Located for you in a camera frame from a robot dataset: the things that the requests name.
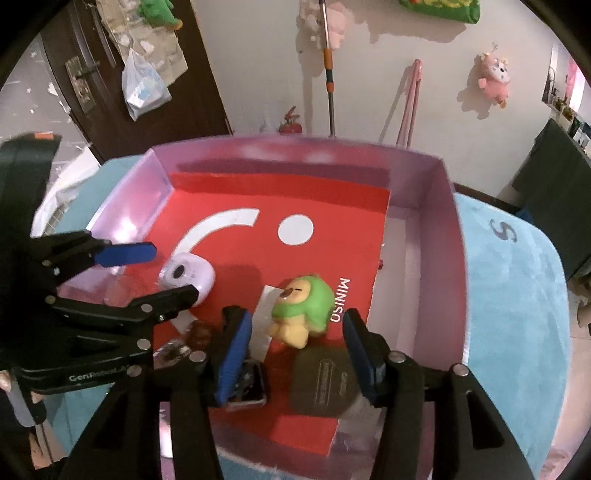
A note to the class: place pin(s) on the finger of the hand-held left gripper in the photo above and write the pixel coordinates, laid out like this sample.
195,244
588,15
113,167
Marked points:
171,297
129,254

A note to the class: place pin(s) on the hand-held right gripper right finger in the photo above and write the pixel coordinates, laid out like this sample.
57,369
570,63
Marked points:
360,355

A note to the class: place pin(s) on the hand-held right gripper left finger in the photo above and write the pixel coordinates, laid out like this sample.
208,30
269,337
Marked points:
233,355

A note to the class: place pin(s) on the white round camera gadget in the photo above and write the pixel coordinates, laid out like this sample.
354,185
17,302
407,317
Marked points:
189,279

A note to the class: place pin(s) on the black nail polish bottle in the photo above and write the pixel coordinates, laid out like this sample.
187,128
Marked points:
254,383

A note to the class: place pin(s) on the glitter jar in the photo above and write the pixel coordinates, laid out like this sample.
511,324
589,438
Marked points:
201,334

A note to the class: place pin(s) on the brown eye shadow case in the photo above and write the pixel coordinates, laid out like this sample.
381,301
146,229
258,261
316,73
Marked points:
323,387

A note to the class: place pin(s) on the green yellow toy figure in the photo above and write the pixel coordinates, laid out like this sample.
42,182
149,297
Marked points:
302,304

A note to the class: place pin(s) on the lilac cardboard box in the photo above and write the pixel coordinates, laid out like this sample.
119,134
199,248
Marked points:
429,277

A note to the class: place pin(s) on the white plastic sheet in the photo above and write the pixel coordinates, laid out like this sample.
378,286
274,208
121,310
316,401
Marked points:
69,180

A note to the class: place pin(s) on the red Miniso paper bag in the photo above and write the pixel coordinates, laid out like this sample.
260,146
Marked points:
323,258

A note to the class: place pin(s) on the clear plastic bag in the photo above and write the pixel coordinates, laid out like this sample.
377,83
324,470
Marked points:
143,92

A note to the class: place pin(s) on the dark brown door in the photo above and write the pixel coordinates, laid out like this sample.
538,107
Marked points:
198,92

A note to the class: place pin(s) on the grey star print curtain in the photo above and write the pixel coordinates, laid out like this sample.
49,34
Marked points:
27,92

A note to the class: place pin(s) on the beige hanging organizer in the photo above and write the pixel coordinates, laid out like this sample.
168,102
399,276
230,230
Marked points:
166,55

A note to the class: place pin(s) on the red fire extinguisher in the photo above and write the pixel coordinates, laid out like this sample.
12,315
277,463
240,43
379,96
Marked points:
291,127

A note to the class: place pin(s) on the beige bottle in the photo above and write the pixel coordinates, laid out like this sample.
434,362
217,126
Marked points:
584,318

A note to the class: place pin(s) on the green crocodile plush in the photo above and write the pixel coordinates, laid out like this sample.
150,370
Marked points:
157,11

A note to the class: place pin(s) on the pink folding rack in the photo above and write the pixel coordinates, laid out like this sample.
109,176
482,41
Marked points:
411,106

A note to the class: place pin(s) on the mop pole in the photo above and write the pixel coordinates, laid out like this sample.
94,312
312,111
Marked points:
328,78

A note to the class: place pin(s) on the side table with dark cloth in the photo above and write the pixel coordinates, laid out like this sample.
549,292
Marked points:
554,166

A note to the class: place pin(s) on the pink pig plush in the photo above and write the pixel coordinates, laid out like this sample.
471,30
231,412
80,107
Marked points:
339,27

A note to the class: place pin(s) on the pink bear plush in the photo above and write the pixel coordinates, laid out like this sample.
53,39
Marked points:
494,76

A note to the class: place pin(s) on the row of cosmetic bottles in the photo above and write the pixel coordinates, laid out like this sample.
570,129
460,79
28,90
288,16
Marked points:
577,124

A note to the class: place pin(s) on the green tote bag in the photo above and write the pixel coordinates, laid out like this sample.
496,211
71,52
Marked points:
438,7

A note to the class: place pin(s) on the wall mirror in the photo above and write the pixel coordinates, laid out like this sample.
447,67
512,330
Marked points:
572,78

